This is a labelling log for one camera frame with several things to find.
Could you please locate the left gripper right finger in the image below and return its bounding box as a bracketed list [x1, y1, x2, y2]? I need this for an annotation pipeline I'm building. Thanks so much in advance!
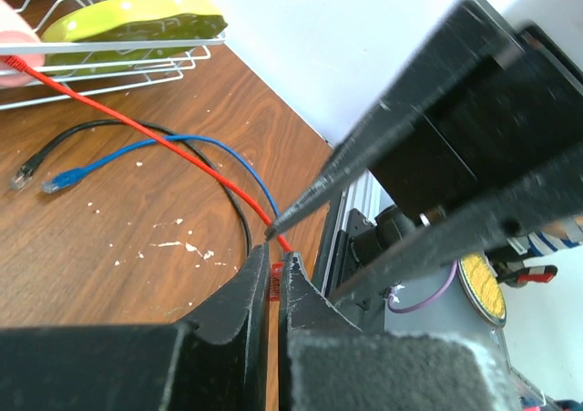
[278, 252, 521, 410]

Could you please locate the black ethernet cable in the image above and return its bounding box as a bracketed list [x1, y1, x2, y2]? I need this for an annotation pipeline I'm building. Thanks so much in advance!
[9, 118, 252, 262]

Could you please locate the pink cup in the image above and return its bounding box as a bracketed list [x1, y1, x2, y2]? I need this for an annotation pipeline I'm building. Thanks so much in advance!
[1, 0, 46, 87]

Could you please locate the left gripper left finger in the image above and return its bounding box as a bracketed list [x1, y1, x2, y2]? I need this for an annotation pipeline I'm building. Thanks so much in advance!
[1, 244, 270, 410]

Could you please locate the aluminium frame rail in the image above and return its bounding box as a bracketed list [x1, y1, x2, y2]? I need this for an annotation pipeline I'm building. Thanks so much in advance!
[312, 172, 384, 297]

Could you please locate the green plate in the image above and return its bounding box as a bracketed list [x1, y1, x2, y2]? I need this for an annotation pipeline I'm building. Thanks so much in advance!
[41, 0, 228, 76]

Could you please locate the blue ethernet cable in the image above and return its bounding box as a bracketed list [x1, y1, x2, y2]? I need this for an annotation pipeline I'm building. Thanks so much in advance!
[41, 133, 286, 248]

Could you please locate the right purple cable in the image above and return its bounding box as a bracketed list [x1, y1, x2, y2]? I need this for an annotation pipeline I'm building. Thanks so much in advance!
[386, 260, 459, 314]

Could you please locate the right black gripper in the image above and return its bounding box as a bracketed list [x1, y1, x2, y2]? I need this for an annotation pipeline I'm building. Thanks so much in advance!
[265, 0, 582, 302]

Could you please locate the red ethernet cable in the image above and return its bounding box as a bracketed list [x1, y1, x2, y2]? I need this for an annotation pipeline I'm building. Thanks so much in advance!
[0, 54, 295, 303]

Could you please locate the white wire dish rack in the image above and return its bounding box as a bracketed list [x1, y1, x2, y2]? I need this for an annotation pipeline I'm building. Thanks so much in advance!
[1, 0, 227, 96]

